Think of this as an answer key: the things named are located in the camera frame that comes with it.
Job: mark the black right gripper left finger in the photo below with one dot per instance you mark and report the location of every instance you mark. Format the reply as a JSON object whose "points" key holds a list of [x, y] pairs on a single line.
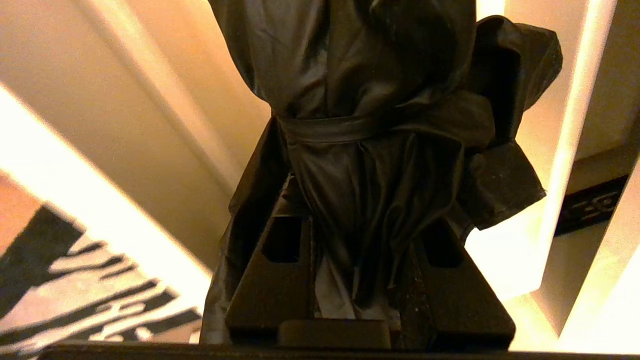
{"points": [[280, 290]]}

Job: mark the black and white zebra rug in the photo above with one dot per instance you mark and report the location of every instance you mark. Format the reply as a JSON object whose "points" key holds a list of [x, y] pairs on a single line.
{"points": [[60, 280]]}

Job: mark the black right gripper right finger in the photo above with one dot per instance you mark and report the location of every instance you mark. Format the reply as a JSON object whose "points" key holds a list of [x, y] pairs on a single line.
{"points": [[450, 300]]}

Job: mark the black umbrella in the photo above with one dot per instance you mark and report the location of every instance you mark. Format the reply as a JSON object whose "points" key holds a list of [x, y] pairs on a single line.
{"points": [[360, 75]]}

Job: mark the white fluted drawer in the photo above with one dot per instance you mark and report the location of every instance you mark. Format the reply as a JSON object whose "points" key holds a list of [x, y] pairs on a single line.
{"points": [[150, 100]]}

